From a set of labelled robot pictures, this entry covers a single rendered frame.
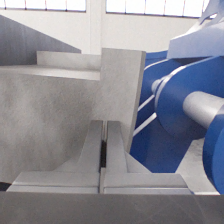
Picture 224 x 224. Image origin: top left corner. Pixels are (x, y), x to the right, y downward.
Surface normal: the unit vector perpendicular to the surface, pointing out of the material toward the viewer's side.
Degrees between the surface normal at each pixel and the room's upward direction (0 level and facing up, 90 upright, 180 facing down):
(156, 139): 90
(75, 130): 90
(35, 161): 90
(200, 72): 90
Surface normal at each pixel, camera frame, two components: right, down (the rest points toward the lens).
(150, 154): 0.04, 0.30
